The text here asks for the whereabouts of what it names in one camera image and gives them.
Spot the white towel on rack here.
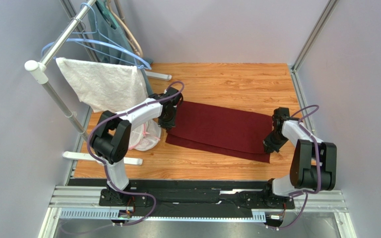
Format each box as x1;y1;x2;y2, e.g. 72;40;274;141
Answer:
56;58;152;113

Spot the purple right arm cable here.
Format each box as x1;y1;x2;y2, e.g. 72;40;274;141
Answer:
264;105;323;231

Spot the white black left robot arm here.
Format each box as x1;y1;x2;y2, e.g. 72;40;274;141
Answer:
87;92;183;205

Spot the dark red cloth napkin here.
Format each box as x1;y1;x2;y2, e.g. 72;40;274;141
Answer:
166;102;272;163

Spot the teal garment on hanger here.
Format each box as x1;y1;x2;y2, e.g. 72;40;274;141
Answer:
87;0;157;106

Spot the blue wire hanger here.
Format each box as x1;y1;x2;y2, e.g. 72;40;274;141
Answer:
40;0;152;70

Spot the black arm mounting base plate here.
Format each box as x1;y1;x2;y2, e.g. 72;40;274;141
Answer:
67;178;297;221

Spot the aluminium frame rail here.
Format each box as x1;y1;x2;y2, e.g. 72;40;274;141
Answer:
39;179;356;238

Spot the metal clothes drying rack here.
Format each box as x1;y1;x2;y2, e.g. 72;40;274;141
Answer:
24;0;172;166

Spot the white mesh laundry bag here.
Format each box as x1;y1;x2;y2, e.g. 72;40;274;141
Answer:
128;120;161;151

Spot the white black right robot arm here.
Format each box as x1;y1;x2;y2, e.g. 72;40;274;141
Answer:
262;107;337;208

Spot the beige wooden hanger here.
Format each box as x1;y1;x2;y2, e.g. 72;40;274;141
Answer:
106;0;143;57

